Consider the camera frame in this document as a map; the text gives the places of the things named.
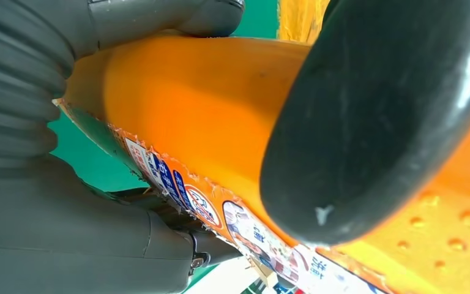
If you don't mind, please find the yellow taped sheet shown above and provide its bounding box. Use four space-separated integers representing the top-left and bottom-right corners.
277 0 331 45

